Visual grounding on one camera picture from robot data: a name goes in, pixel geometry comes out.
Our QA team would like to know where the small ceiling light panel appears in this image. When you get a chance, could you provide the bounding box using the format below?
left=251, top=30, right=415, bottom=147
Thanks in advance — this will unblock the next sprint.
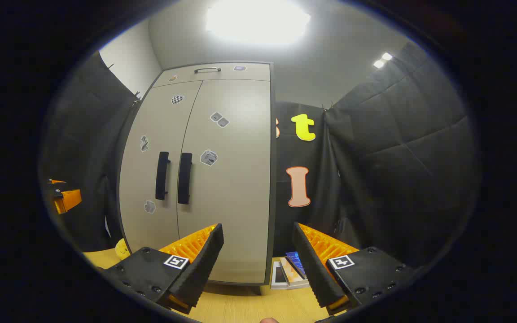
left=373, top=52, right=394, bottom=69

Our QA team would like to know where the black backdrop cloth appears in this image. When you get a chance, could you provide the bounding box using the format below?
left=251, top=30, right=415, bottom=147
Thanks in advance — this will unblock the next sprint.
left=39, top=40, right=481, bottom=270

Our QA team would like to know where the large ceiling light panel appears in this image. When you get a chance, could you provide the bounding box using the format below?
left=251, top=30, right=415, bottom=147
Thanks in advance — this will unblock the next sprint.
left=205, top=0, right=311, bottom=45

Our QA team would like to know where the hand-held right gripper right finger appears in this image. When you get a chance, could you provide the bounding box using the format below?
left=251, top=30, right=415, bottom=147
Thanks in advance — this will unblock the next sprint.
left=292, top=222, right=416, bottom=316

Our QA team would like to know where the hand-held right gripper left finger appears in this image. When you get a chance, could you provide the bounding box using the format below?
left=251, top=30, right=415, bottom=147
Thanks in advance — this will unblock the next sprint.
left=101, top=223, right=224, bottom=314

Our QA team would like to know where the grey double-door shoe cabinet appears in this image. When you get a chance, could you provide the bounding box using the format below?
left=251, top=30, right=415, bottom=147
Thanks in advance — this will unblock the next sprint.
left=117, top=61, right=277, bottom=288

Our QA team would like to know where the white flat box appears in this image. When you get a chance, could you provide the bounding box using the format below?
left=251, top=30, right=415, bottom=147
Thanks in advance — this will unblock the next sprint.
left=271, top=261, right=289, bottom=290

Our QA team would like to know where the grey cabinet door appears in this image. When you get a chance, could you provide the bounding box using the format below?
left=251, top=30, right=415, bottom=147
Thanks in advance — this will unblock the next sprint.
left=118, top=81, right=203, bottom=254
left=177, top=79, right=272, bottom=284

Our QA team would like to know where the grey cabinet drawer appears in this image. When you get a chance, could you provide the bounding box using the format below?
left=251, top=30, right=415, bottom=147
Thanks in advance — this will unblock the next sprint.
left=152, top=62, right=271, bottom=88

